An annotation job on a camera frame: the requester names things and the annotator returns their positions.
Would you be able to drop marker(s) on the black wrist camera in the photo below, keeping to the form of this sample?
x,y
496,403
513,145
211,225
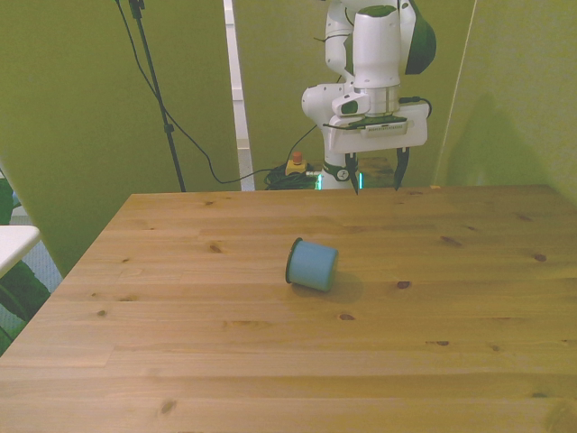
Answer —
x,y
383,128

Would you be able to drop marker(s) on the blue enamel mug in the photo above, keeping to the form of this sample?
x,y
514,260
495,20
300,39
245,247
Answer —
x,y
313,266

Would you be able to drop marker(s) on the yellow emergency stop button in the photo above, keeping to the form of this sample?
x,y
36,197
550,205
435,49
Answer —
x,y
297,168

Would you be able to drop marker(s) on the white side shelf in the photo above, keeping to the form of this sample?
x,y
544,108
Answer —
x,y
13,243

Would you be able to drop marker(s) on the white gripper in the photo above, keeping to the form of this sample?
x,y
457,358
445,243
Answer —
x,y
387,140

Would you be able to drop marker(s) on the white vertical post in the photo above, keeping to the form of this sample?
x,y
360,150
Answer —
x,y
236,67

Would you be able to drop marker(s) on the black tripod stand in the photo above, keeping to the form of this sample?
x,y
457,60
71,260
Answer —
x,y
157,90

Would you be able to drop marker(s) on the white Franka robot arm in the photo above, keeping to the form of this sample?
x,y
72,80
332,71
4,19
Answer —
x,y
376,45

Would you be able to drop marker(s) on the green plant leaves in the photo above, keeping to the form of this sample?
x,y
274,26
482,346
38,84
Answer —
x,y
22,288

